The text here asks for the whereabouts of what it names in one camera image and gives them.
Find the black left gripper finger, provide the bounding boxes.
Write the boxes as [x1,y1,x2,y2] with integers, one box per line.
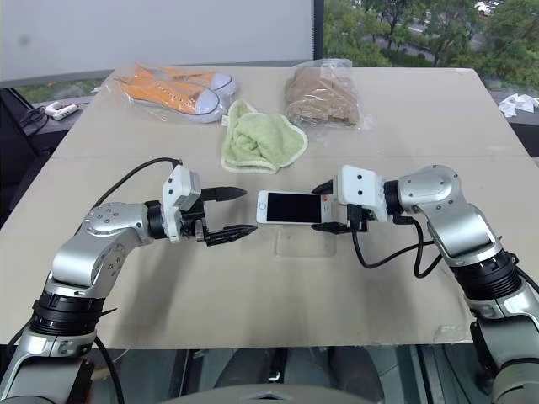
[204,225,259,247]
[200,185,248,204]

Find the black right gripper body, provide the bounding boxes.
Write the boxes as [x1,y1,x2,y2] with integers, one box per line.
[346,204,378,233]

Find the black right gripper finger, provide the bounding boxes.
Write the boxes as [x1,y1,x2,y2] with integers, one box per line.
[311,221,351,235]
[311,178,339,196]

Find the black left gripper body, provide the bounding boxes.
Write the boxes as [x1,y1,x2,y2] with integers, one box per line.
[179,196,211,246]

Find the white smartphone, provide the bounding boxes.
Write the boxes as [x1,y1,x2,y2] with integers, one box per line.
[256,189,334,226]

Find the clear plastic phone case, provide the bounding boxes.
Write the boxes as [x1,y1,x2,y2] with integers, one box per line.
[270,228,339,258]

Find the green towel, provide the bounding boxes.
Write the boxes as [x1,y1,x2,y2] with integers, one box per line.
[220,99,309,175]

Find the clear plastic garment bag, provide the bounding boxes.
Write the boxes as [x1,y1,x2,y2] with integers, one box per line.
[282,57,375,133]

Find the brown folded garment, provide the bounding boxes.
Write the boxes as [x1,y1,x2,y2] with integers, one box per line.
[284,66,361,130]

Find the orange canvas sneaker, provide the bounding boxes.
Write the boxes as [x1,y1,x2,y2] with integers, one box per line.
[134,62,237,95]
[115,77,221,118]

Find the clear plastic sneaker bag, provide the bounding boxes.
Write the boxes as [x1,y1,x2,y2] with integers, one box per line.
[102,61,239,125]

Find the white window blind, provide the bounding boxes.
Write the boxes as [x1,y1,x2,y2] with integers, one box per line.
[0,0,316,84]

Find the white power strip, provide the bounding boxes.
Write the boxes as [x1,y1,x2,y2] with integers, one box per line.
[45,101,79,121]

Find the crumpled white paper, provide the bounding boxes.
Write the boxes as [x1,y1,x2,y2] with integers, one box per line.
[498,93,536,119]

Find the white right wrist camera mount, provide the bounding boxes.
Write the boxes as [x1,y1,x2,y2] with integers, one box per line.
[336,164,391,223]

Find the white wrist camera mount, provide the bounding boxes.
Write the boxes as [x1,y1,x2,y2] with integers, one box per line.
[336,164,391,223]
[161,164,204,245]

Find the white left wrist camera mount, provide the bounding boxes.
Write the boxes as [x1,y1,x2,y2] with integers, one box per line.
[161,164,204,245]

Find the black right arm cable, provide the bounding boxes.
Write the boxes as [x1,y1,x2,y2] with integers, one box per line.
[351,213,441,279]

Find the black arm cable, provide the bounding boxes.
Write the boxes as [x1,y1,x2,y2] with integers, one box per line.
[94,157,184,208]
[351,213,441,279]

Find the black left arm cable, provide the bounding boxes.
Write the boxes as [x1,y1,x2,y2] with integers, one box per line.
[94,157,184,208]

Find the thin black power cable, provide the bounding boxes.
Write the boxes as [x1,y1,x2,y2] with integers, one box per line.
[15,105,52,136]

